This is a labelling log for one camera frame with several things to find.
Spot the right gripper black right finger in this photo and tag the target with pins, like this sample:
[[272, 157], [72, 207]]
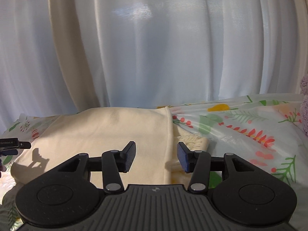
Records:
[[200, 164]]

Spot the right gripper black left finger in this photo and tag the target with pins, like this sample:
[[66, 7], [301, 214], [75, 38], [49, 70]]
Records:
[[111, 164]]

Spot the cream knit cardigan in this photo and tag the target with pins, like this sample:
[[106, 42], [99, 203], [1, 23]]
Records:
[[98, 130]]

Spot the floral plastic table cover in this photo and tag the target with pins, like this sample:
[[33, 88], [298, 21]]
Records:
[[266, 130]]

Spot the white sheer curtain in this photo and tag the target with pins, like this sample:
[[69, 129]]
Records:
[[148, 53]]

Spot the beige curtain panel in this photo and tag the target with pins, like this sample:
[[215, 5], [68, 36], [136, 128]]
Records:
[[71, 54]]

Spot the purple plush toy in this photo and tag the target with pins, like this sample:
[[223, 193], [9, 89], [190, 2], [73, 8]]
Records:
[[304, 105]]

